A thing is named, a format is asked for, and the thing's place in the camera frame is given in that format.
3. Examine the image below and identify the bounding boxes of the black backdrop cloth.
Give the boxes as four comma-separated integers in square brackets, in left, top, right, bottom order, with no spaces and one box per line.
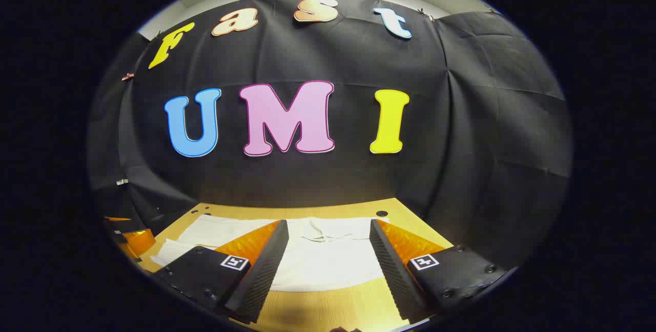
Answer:
[87,0,573,271]

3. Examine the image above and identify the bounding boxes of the white jeans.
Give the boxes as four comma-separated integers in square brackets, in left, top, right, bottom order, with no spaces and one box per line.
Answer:
[150,214,390,293]

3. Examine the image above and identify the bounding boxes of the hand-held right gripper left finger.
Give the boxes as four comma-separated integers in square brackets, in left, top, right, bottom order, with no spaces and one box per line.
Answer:
[153,219,290,324]

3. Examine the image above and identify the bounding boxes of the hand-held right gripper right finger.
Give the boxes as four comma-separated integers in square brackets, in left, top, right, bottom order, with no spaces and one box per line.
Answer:
[369,218,509,323]

